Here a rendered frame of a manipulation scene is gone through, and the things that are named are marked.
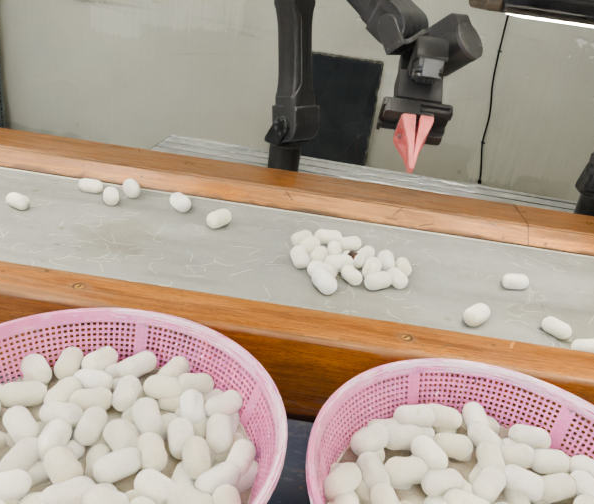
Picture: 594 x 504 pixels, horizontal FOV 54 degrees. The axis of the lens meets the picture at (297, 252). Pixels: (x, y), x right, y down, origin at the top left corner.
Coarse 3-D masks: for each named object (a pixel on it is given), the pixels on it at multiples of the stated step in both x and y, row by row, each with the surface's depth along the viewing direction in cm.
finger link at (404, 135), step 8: (400, 120) 84; (408, 120) 83; (400, 128) 86; (408, 128) 83; (432, 128) 88; (440, 128) 88; (400, 136) 87; (408, 136) 83; (432, 136) 88; (440, 136) 88; (400, 144) 87; (408, 144) 83; (432, 144) 90; (400, 152) 87; (408, 152) 83; (408, 160) 83; (408, 168) 83
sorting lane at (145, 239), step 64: (0, 192) 77; (64, 192) 80; (0, 256) 62; (64, 256) 64; (128, 256) 66; (192, 256) 68; (256, 256) 70; (448, 256) 77; (512, 256) 80; (576, 256) 83; (448, 320) 62; (512, 320) 64; (576, 320) 65
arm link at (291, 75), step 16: (288, 0) 102; (304, 0) 103; (288, 16) 104; (304, 16) 104; (288, 32) 105; (304, 32) 105; (288, 48) 106; (304, 48) 106; (288, 64) 106; (304, 64) 106; (288, 80) 107; (304, 80) 107; (288, 96) 107; (304, 96) 108; (272, 112) 111; (288, 112) 108; (304, 112) 109; (304, 128) 110
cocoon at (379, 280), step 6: (366, 276) 65; (372, 276) 65; (378, 276) 65; (384, 276) 65; (390, 276) 66; (366, 282) 65; (372, 282) 65; (378, 282) 65; (384, 282) 65; (390, 282) 66; (372, 288) 65; (378, 288) 65
